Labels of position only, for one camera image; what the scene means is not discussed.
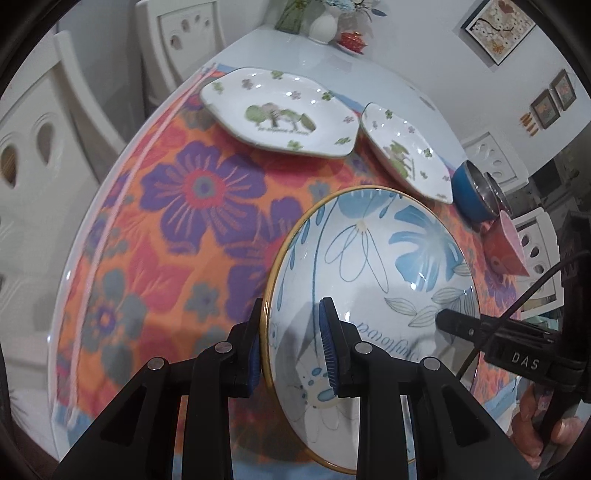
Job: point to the pink steel bowl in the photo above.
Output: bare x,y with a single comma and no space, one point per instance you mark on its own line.
501,198

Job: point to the small framed picture lower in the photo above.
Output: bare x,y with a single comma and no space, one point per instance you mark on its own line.
545,109

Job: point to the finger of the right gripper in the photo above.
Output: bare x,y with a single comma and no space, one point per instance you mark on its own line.
480,332

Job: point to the small hexagonal forest plate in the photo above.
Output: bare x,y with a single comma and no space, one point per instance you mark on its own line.
406,154

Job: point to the large hexagonal forest plate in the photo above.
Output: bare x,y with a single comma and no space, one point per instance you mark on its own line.
281,112

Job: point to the white chair far left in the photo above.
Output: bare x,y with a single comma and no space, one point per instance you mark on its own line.
176,38

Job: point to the small framed picture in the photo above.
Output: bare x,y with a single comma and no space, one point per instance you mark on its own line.
545,109
564,89

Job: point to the round blue leaf plate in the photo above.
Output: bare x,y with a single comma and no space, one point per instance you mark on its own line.
390,266

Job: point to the white chair near right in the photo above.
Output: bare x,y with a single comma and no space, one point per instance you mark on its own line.
538,239

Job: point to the blue steel bowl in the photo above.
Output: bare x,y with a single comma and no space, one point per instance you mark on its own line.
473,194

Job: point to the red lidded sugar bowl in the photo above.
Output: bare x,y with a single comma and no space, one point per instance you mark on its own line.
352,42

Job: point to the orange floral tablecloth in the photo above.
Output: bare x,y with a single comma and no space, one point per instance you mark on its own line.
176,247

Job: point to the glass vase with stems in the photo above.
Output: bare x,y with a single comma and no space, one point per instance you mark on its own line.
292,17

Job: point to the white chair far right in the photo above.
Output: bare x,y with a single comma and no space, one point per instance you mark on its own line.
492,153

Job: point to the orange hanging wall ornament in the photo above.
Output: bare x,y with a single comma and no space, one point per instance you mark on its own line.
530,124

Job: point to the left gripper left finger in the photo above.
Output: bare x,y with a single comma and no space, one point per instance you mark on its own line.
134,436

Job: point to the pink patterned melamine bowl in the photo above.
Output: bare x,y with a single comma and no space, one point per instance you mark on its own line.
503,249

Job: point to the white ceramic flower vase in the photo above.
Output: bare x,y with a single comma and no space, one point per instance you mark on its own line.
324,28

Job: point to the white chair near left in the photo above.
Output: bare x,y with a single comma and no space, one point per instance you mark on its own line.
48,116

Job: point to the small framed picture upper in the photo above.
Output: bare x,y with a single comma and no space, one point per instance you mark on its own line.
564,89

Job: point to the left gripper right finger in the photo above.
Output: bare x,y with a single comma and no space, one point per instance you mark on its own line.
413,413

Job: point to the white chair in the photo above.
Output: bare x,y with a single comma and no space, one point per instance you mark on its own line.
176,38
538,239
48,116
492,153

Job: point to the large framed wall picture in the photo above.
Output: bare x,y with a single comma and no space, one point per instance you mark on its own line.
498,27

